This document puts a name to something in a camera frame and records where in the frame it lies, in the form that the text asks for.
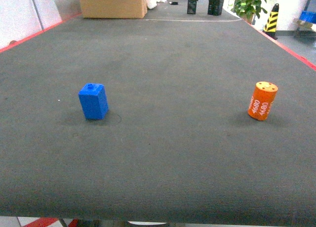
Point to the blue rectangular block part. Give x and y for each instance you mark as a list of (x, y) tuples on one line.
[(93, 101)]

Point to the orange cylinder cap 4680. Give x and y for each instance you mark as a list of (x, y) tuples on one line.
[(261, 100)]

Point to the black crate left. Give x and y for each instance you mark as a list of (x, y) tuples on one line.
[(192, 6)]

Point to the black crate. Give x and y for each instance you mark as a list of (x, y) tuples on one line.
[(215, 7), (192, 6)]

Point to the black crate right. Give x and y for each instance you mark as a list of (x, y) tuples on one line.
[(215, 7)]

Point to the cardboard box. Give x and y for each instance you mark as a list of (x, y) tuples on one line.
[(114, 9)]

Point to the potted green plant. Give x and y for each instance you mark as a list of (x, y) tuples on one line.
[(248, 9)]

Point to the yellow black traffic cone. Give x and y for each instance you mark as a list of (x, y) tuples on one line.
[(270, 27)]

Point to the red conveyor table frame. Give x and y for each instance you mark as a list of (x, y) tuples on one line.
[(287, 49)]

